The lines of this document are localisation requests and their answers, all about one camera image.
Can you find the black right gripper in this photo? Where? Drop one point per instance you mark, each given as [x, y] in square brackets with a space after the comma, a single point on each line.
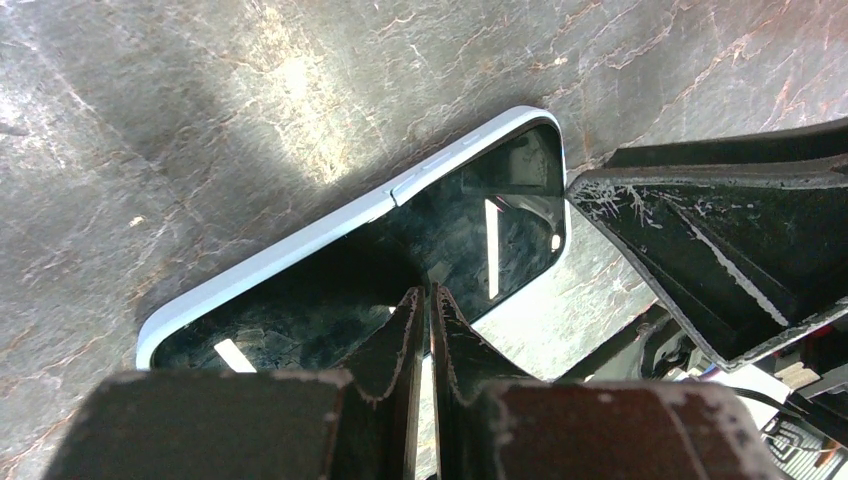
[744, 241]

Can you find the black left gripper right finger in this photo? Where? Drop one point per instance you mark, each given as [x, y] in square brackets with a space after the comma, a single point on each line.
[496, 421]

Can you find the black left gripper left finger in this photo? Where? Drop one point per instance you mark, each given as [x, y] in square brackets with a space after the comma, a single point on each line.
[356, 420]

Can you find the light blue phone case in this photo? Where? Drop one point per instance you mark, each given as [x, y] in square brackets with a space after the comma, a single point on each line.
[272, 260]

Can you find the black phone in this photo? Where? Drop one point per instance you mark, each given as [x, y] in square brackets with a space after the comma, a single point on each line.
[483, 231]

